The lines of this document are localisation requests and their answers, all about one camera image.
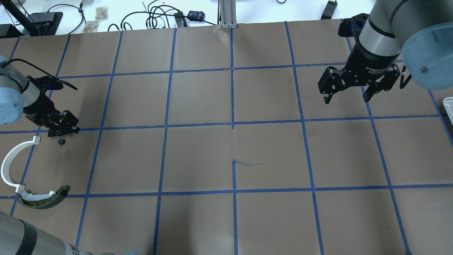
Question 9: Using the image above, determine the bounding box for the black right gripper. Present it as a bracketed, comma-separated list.
[318, 46, 401, 104]

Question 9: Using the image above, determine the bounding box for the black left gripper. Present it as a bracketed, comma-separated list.
[24, 93, 80, 134]

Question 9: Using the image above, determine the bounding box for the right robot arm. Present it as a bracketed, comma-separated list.
[318, 0, 453, 104]

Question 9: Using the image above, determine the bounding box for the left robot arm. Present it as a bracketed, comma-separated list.
[0, 56, 80, 137]

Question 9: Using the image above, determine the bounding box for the small black flat plate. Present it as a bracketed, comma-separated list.
[47, 129, 73, 137]

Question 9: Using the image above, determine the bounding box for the dark brake shoe part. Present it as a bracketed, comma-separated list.
[17, 186, 71, 210]

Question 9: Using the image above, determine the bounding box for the white curved plastic part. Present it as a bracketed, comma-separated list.
[1, 136, 41, 194]

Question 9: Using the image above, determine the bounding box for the black power adapter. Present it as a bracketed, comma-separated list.
[320, 0, 338, 20]

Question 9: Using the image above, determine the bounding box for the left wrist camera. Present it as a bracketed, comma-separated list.
[27, 75, 63, 93]

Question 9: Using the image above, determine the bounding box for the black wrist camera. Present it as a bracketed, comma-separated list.
[338, 13, 369, 40]

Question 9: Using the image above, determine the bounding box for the black cable on desk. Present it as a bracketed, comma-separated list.
[48, 3, 86, 35]

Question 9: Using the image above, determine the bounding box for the aluminium frame post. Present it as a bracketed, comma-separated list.
[218, 0, 237, 29]

